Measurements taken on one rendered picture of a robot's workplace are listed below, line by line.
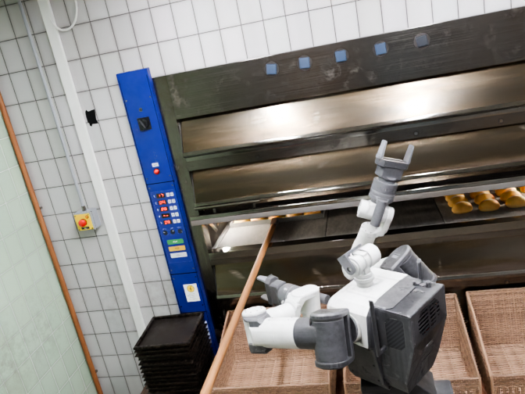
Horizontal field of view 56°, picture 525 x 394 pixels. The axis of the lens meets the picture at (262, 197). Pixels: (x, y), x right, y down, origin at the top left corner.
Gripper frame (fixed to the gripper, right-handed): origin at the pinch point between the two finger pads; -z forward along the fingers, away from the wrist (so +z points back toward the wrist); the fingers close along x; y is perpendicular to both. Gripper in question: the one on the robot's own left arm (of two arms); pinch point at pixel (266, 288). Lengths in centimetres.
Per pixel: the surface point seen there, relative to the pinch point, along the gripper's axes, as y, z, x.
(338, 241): 62, -13, 9
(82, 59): 1, -100, -98
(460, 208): 110, 26, 6
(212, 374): -40.7, 15.1, 5.8
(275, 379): 17, -29, 67
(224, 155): 34, -52, -42
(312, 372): 31, -17, 67
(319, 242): 57, -21, 9
